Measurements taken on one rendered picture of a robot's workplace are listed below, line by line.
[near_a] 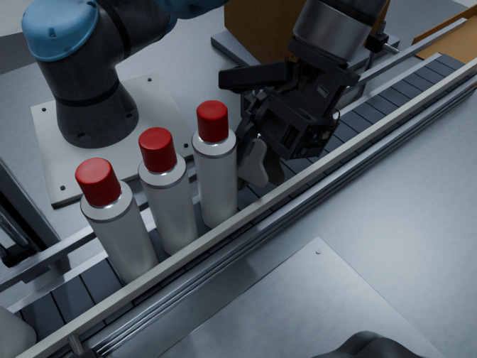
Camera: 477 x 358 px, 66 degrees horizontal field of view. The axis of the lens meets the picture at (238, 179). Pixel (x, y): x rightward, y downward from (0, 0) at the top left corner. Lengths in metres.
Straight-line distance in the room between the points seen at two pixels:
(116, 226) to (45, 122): 0.48
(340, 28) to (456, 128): 0.50
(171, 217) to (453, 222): 0.46
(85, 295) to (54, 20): 0.39
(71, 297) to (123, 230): 0.17
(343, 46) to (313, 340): 0.33
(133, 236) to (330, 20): 0.30
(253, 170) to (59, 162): 0.39
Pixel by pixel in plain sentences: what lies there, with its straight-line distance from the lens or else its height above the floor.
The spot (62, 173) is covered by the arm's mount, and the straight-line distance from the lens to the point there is 0.71.
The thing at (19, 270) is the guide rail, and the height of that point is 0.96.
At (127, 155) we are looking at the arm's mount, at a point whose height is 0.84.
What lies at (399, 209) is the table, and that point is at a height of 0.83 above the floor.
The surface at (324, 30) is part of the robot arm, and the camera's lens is 0.40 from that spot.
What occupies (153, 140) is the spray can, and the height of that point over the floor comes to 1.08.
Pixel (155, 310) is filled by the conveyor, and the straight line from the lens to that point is 0.52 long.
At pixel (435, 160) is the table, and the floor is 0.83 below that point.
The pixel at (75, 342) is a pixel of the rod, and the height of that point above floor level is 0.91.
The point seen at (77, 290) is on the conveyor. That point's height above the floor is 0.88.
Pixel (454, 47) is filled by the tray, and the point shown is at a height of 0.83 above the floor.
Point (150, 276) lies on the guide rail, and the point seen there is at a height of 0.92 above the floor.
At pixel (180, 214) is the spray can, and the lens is 0.43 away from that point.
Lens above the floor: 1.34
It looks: 51 degrees down
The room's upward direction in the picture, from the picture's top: straight up
